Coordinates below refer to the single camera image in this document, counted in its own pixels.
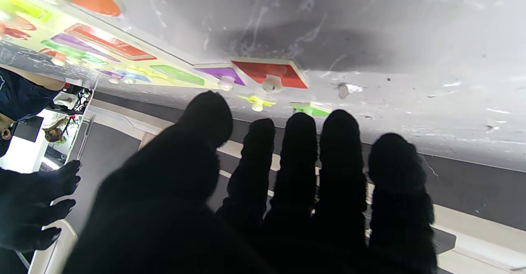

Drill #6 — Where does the person in dark blue shirt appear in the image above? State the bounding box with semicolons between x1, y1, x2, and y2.
0;64;67;157

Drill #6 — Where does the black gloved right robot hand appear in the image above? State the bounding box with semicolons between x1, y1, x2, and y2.
0;160;81;252

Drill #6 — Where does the purple triangle puzzle piece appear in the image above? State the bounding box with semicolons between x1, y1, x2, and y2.
195;65;247;91

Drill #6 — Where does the green pentagon puzzle piece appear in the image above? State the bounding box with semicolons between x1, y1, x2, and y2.
291;103;331;117

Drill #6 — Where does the wooden cutting board with slot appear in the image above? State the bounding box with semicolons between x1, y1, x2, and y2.
138;131;159;151

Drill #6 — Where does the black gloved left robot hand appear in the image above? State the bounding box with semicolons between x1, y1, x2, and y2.
62;90;438;274

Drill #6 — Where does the red square puzzle piece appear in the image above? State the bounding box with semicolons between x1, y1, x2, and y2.
231;58;309;94

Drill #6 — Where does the orange rectangle puzzle piece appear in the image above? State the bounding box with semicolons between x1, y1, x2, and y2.
39;48;67;66

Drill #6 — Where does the blue diamond puzzle piece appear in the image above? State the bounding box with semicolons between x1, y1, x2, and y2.
113;69;151;85

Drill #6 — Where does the wooden shape puzzle board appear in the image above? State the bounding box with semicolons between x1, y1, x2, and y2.
0;0;222;90

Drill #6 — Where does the yellow star puzzle piece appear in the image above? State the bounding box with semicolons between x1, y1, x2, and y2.
238;94;277;112

